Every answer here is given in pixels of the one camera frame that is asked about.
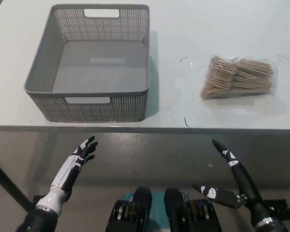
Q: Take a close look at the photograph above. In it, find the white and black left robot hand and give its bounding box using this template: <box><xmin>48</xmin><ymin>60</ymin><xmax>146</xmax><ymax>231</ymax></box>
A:
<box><xmin>35</xmin><ymin>135</ymin><xmax>99</xmax><ymax>215</ymax></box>

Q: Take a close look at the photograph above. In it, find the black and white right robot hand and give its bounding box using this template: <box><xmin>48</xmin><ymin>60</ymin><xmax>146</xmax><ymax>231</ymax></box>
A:
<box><xmin>192</xmin><ymin>139</ymin><xmax>278</xmax><ymax>227</ymax></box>

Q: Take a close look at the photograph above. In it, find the clear bag of wooden cutlery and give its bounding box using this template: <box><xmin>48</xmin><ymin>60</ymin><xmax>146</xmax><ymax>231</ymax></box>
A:
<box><xmin>200</xmin><ymin>55</ymin><xmax>276</xmax><ymax>100</ymax></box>

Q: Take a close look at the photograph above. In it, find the grey perforated plastic basket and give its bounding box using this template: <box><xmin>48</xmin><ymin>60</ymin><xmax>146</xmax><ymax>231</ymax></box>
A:
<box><xmin>23</xmin><ymin>3</ymin><xmax>152</xmax><ymax>123</ymax></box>

